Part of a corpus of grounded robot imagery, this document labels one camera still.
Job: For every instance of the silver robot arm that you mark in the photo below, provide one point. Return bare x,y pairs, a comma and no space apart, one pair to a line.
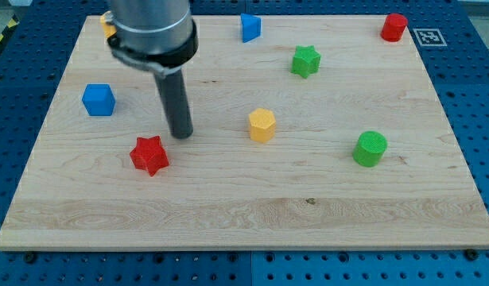
159,37

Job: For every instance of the blue cube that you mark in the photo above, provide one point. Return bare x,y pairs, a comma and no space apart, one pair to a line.
98,99

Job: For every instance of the green cylinder block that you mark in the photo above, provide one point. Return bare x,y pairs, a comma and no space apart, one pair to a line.
369,148

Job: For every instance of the yellow block behind arm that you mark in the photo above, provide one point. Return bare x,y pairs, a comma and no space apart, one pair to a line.
107,28

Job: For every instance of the red cylinder block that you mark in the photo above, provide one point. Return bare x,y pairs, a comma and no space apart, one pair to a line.
393,27

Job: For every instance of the red star block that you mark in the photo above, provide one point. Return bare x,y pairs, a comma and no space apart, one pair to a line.
149,155

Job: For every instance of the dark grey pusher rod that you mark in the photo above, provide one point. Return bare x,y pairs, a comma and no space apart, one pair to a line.
174,100

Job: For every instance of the blue triangle block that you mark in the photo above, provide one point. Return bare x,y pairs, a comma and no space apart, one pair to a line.
251,27

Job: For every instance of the wooden board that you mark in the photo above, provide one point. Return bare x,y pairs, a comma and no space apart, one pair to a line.
302,189

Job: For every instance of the yellow hexagon block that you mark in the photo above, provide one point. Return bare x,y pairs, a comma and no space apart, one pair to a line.
262,125

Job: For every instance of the green star block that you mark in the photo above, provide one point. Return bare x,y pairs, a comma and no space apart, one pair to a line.
306,61

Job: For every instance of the fiducial marker tag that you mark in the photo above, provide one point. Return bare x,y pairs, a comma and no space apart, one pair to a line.
428,37

